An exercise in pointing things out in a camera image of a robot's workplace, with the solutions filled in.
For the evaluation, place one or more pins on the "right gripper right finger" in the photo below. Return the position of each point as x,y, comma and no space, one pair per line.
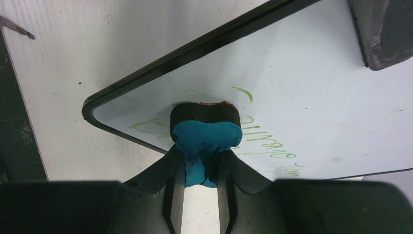
249,203

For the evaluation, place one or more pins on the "blue whiteboard eraser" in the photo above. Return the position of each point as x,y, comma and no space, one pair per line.
201,131

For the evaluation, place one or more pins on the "small black-framed whiteboard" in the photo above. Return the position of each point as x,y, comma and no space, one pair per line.
309,107

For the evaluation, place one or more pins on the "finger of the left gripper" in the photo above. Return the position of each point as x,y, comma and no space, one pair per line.
384,30

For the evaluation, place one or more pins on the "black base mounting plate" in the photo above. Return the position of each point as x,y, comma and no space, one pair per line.
20,159

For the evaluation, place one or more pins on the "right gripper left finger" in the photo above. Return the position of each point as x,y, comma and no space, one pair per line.
149,203

